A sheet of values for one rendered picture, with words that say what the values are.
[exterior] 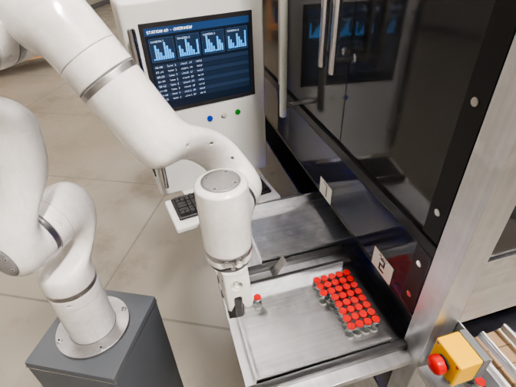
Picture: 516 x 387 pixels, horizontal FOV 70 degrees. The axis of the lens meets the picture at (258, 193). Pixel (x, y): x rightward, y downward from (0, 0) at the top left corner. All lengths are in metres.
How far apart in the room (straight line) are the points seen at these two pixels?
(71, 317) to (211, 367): 1.08
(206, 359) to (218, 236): 1.47
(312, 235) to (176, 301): 1.19
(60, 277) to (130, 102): 0.53
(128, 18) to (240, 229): 0.92
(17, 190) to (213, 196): 0.38
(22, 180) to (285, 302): 0.69
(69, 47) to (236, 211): 0.30
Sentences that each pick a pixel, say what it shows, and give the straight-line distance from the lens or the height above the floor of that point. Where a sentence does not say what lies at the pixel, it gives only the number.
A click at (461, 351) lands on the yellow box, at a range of 0.89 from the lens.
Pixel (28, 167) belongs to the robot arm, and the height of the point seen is 1.40.
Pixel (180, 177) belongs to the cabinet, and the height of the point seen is 0.87.
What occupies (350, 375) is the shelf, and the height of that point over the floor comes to 0.88.
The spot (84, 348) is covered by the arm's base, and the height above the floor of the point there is 0.87.
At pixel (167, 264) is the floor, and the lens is 2.44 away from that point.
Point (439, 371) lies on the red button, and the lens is 0.89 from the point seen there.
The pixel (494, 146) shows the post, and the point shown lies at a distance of 0.64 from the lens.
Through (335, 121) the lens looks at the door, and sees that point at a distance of 1.09.
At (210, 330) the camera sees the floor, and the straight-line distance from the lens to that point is 2.09.
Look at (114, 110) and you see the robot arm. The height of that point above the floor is 1.54.
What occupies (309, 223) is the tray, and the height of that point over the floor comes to 0.88.
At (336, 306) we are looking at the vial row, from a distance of 1.01.
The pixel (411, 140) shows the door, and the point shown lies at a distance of 0.80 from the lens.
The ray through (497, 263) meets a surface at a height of 1.20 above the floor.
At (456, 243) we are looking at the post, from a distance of 0.75.
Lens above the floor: 1.73
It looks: 37 degrees down
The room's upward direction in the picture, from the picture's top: 2 degrees counter-clockwise
